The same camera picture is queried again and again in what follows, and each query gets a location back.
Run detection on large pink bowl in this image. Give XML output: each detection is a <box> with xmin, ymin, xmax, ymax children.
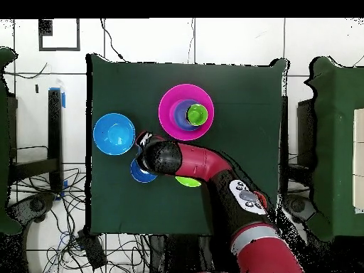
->
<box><xmin>158</xmin><ymin>83</ymin><xmax>215</xmax><ymax>141</ymax></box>

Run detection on dark blue bowl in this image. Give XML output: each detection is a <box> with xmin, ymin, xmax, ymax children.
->
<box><xmin>130</xmin><ymin>144</ymin><xmax>158</xmax><ymax>183</ymax></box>

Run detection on small light blue bowl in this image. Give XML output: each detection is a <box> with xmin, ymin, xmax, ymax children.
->
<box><xmin>169</xmin><ymin>98</ymin><xmax>201</xmax><ymax>132</ymax></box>

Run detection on green cup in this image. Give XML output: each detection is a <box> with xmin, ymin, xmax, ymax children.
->
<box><xmin>186</xmin><ymin>103</ymin><xmax>209</xmax><ymax>127</ymax></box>

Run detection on large light blue bowl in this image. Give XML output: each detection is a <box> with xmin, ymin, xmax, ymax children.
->
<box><xmin>92</xmin><ymin>112</ymin><xmax>137</xmax><ymax>156</ymax></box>

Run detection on lime green bowl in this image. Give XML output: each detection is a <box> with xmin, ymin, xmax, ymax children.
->
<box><xmin>174</xmin><ymin>176</ymin><xmax>202</xmax><ymax>188</ymax></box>

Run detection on dark green tablecloth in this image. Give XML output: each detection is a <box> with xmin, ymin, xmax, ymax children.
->
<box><xmin>85</xmin><ymin>53</ymin><xmax>289</xmax><ymax>238</ymax></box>

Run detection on black stand with blue tape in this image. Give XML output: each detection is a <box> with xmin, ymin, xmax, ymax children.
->
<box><xmin>8</xmin><ymin>87</ymin><xmax>67</xmax><ymax>201</ymax></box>

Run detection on black power brick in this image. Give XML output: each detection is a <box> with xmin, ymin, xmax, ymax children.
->
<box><xmin>77</xmin><ymin>230</ymin><xmax>108</xmax><ymax>269</ymax></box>

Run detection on green cloth covered side table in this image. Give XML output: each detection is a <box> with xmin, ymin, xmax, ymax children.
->
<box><xmin>304</xmin><ymin>56</ymin><xmax>364</xmax><ymax>241</ymax></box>
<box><xmin>0</xmin><ymin>46</ymin><xmax>23</xmax><ymax>236</ymax></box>

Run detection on black floor cable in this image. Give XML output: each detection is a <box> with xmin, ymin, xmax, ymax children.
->
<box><xmin>99</xmin><ymin>18</ymin><xmax>127</xmax><ymax>62</ymax></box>

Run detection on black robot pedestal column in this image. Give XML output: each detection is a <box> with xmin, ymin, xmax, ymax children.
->
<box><xmin>149</xmin><ymin>234</ymin><xmax>215</xmax><ymax>273</ymax></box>

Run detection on tangle of black cables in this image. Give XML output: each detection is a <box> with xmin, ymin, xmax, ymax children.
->
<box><xmin>11</xmin><ymin>167</ymin><xmax>150</xmax><ymax>273</ymax></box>

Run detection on black pedestal foot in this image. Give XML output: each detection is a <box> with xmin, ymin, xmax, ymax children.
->
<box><xmin>284</xmin><ymin>193</ymin><xmax>318</xmax><ymax>224</ymax></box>
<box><xmin>6</xmin><ymin>193</ymin><xmax>56</xmax><ymax>225</ymax></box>

